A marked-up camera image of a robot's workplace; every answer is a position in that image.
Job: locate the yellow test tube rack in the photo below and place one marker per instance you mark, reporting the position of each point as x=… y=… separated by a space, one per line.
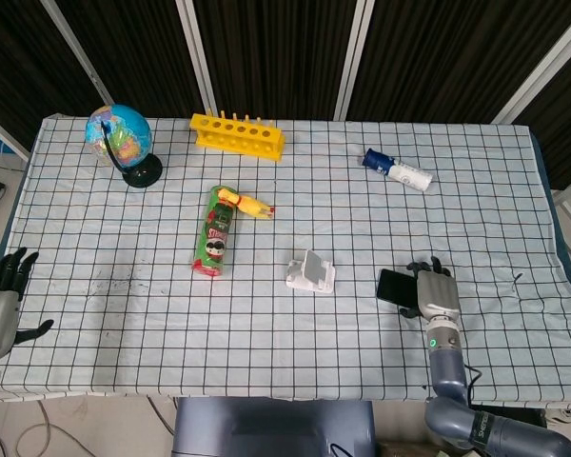
x=240 y=138

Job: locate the yellow rubber chicken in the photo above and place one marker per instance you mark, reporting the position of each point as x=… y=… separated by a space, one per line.
x=250 y=204

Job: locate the blue and white bottle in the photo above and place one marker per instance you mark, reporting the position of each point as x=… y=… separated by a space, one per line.
x=402 y=171

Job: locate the green Pringles can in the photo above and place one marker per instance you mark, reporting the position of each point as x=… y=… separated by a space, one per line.
x=214 y=243

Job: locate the small desk globe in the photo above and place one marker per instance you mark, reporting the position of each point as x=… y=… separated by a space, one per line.
x=124 y=131

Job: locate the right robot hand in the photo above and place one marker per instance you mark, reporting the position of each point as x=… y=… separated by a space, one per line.
x=438 y=292

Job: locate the white phone stand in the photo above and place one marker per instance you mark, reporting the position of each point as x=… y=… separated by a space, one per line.
x=314 y=273

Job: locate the white checkered tablecloth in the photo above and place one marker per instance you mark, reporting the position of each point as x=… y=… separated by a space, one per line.
x=285 y=343

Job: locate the black smartphone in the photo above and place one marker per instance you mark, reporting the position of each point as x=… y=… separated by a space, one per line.
x=397 y=285

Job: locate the grey-blue robot torso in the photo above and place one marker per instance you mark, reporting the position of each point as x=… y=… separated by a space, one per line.
x=271 y=431

